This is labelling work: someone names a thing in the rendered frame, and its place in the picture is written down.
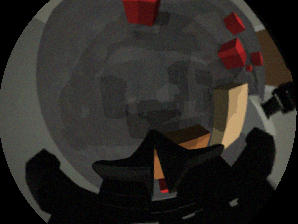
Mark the red cube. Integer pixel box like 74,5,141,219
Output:
124,0,161,26
250,51,263,67
217,37,246,69
158,177,169,193
223,12,246,35

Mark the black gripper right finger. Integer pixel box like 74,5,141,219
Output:
153,131,225,193

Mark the brown square block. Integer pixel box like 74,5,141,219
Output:
153,124,210,180

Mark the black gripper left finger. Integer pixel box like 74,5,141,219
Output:
92,131,154,196

